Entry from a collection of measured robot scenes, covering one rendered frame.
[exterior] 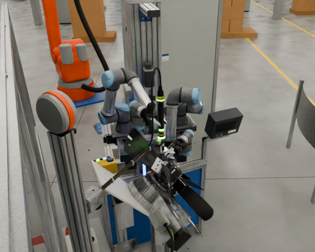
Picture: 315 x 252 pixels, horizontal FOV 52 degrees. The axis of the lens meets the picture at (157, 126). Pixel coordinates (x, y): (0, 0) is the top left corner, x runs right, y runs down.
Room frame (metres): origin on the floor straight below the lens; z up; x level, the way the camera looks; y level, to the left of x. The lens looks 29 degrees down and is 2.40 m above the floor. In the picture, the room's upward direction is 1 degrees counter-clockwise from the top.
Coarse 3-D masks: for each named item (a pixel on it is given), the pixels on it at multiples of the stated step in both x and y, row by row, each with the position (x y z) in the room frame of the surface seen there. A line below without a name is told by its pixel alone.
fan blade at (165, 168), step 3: (162, 165) 1.33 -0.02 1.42; (165, 165) 1.40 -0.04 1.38; (165, 168) 1.36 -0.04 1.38; (165, 171) 1.33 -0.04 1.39; (168, 171) 1.43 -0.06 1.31; (165, 174) 1.30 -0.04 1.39; (168, 174) 1.37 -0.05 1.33; (168, 177) 1.34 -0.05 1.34; (168, 180) 1.31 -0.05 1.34; (168, 186) 1.26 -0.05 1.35; (168, 189) 1.37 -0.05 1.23; (168, 192) 1.36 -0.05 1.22; (171, 198) 1.24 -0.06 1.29; (171, 201) 1.25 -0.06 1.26
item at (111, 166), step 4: (112, 156) 1.94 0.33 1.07; (96, 160) 1.89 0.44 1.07; (100, 160) 1.89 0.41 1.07; (104, 160) 1.89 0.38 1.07; (112, 160) 1.89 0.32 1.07; (100, 164) 1.84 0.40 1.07; (104, 164) 1.84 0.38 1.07; (108, 164) 1.84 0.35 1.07; (112, 164) 1.85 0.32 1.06; (116, 164) 1.87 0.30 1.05; (92, 168) 1.89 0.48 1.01; (108, 168) 1.84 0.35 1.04; (112, 168) 1.85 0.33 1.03; (116, 168) 1.86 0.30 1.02; (112, 172) 1.85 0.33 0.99
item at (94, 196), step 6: (90, 186) 1.18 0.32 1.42; (84, 192) 1.14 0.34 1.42; (90, 192) 1.14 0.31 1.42; (96, 192) 1.14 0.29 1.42; (102, 192) 1.16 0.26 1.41; (90, 198) 1.10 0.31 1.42; (96, 198) 1.12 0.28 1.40; (102, 198) 1.15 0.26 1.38; (90, 204) 1.09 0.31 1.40; (96, 204) 1.12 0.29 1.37; (90, 210) 1.08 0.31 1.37
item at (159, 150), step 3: (159, 141) 1.62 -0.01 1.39; (156, 144) 1.62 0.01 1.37; (159, 144) 1.61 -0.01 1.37; (156, 147) 1.63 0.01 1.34; (159, 147) 1.62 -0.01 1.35; (165, 147) 1.68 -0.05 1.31; (156, 150) 1.63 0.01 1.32; (159, 150) 1.62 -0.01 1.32; (162, 150) 1.65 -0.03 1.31; (165, 150) 1.64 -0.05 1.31; (159, 153) 1.63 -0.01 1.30; (162, 153) 1.63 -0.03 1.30
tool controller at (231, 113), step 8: (216, 112) 2.25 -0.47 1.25; (224, 112) 2.26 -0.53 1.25; (232, 112) 2.26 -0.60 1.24; (240, 112) 2.27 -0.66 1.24; (208, 120) 2.23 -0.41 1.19; (216, 120) 2.16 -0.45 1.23; (224, 120) 2.18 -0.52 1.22; (232, 120) 2.21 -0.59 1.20; (240, 120) 2.24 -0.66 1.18; (208, 128) 2.22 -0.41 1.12; (216, 128) 2.17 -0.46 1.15; (224, 128) 2.20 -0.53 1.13; (232, 128) 2.24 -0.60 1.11; (216, 136) 2.17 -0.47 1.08
